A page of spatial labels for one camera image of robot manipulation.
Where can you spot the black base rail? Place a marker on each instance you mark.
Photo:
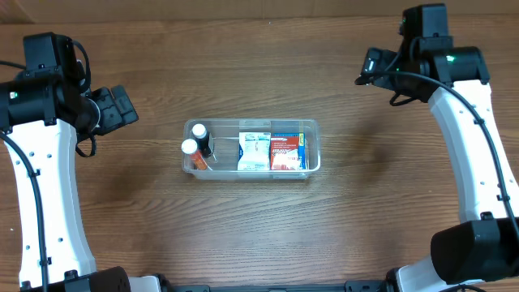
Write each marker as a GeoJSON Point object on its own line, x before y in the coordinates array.
{"type": "Point", "coordinates": [292, 286]}

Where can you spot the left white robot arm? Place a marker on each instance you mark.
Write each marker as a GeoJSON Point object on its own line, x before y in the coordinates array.
{"type": "Point", "coordinates": [42, 121]}

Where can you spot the clear plastic container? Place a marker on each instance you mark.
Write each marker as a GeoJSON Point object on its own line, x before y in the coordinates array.
{"type": "Point", "coordinates": [294, 149]}

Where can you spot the white blue box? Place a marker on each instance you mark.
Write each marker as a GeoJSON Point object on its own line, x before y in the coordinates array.
{"type": "Point", "coordinates": [254, 151]}

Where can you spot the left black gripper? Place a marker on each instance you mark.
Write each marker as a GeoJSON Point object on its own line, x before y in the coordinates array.
{"type": "Point", "coordinates": [112, 112]}

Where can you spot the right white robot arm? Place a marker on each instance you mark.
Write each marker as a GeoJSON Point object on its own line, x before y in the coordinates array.
{"type": "Point", "coordinates": [483, 247]}

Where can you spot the orange bottle white cap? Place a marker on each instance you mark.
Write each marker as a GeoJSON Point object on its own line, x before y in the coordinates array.
{"type": "Point", "coordinates": [191, 149]}

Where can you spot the red white box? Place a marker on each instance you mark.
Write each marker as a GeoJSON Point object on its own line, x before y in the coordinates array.
{"type": "Point", "coordinates": [285, 153]}

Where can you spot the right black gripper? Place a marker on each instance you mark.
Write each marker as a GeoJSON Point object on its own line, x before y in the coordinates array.
{"type": "Point", "coordinates": [382, 57]}

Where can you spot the dark bottle white cap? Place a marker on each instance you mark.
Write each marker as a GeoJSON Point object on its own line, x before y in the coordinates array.
{"type": "Point", "coordinates": [204, 139]}

